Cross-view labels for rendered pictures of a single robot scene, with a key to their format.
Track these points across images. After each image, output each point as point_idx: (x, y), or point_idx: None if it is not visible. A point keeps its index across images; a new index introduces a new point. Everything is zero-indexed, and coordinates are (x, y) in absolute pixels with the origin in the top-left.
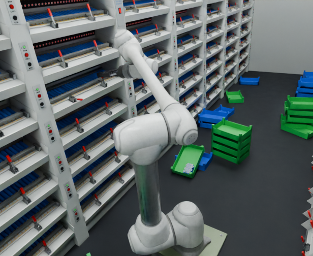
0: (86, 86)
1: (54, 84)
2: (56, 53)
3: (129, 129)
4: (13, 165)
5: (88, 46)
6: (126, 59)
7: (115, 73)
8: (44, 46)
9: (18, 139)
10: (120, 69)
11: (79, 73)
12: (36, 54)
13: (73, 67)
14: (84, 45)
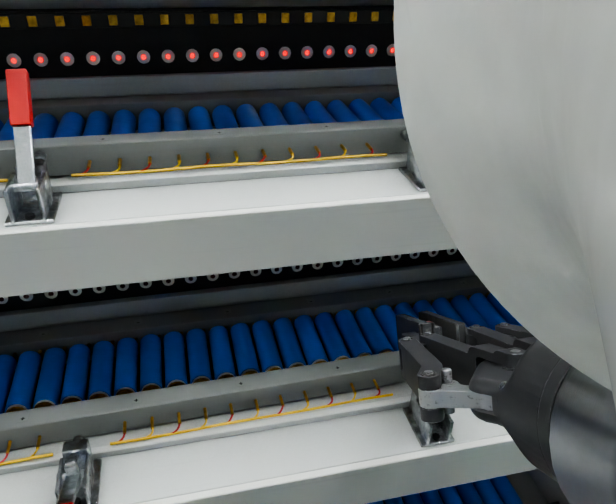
0: (285, 392)
1: (110, 317)
2: (120, 118)
3: None
4: None
5: (397, 114)
6: (519, 288)
7: (478, 398)
8: (78, 75)
9: None
10: (538, 382)
11: (312, 285)
12: None
13: (107, 238)
14: (377, 108)
